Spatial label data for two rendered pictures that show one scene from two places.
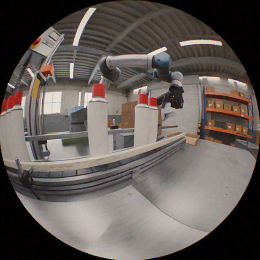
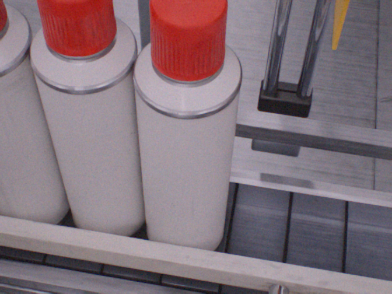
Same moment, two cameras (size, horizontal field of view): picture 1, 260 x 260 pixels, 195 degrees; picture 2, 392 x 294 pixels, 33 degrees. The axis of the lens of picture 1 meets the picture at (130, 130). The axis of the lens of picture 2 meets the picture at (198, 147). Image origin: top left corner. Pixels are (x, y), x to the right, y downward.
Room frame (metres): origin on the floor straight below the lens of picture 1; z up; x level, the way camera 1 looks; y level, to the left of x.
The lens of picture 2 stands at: (-0.11, 0.14, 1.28)
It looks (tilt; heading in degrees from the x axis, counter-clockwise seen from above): 55 degrees down; 42
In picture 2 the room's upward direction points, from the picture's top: 2 degrees clockwise
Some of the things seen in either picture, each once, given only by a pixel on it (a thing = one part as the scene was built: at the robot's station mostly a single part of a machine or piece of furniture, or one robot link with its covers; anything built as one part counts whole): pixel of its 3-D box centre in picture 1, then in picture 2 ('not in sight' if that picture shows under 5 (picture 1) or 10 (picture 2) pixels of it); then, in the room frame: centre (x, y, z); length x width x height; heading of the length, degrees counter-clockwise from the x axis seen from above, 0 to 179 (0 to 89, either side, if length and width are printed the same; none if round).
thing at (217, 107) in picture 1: (231, 121); not in sight; (1.18, -3.92, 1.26); 2.78 x 0.61 x 2.51; 40
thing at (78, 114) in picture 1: (77, 113); not in sight; (0.53, 0.43, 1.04); 0.13 x 0.12 x 0.14; 160
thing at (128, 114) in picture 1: (142, 120); not in sight; (0.66, -0.11, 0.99); 0.30 x 0.24 x 0.27; 131
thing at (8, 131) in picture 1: (11, 132); (95, 120); (0.01, 0.33, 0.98); 0.05 x 0.05 x 0.20
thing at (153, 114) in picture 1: (151, 123); not in sight; (0.30, -0.09, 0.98); 0.05 x 0.05 x 0.20
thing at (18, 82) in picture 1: (17, 83); not in sight; (0.03, 0.47, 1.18); 0.04 x 0.04 x 0.21
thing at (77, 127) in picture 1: (77, 128); not in sight; (0.53, 0.43, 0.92); 0.15 x 0.15 x 0.10
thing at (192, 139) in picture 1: (185, 136); not in sight; (0.60, -0.54, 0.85); 0.30 x 0.26 x 0.04; 124
